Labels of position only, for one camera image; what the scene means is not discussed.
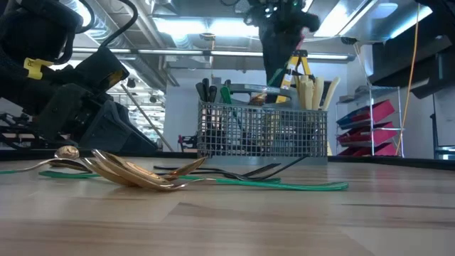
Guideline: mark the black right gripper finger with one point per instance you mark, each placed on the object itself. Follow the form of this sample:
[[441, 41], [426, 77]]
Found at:
[[281, 60]]

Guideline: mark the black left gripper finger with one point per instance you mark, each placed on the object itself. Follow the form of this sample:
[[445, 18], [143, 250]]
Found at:
[[132, 122], [117, 140]]

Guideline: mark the pile of gold spoons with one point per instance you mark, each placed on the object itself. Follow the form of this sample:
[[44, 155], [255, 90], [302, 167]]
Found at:
[[142, 177]]

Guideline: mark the grey plastic cutlery basket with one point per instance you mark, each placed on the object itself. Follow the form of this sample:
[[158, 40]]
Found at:
[[263, 160]]

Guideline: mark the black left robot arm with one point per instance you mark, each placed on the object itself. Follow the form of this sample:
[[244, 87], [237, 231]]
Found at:
[[32, 32]]

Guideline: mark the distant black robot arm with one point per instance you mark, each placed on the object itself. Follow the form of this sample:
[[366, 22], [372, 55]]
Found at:
[[186, 140]]

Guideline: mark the yellow step ladder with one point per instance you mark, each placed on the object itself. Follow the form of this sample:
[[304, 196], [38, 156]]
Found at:
[[291, 69]]

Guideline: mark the grey leaning pole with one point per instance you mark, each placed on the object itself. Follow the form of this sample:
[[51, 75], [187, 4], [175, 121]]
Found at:
[[145, 117]]

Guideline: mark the black hanging spotlight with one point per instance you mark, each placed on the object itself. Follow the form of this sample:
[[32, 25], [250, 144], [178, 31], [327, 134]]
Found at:
[[131, 82], [153, 99]]

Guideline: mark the distant robot workstation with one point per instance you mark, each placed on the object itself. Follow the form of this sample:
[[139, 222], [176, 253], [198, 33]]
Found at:
[[14, 131]]

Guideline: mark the round ceiling fixture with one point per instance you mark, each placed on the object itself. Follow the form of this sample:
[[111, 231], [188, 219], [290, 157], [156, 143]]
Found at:
[[207, 36]]

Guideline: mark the long fluorescent ceiling light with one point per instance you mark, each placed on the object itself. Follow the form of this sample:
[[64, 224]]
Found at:
[[170, 52]]

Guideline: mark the red storage bin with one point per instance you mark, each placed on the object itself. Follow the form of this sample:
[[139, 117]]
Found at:
[[373, 112], [377, 151], [377, 137]]

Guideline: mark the white metal shelf rack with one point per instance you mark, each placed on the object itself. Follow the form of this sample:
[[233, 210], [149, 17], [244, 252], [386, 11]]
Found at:
[[400, 106]]

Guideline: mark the black framed panel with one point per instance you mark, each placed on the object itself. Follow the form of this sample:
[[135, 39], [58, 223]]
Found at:
[[432, 124]]

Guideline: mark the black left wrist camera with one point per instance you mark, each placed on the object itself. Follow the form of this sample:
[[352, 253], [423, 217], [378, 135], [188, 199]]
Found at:
[[101, 69]]

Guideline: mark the black ceiling camera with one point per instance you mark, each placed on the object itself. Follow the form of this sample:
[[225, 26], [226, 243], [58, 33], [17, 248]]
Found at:
[[348, 41]]

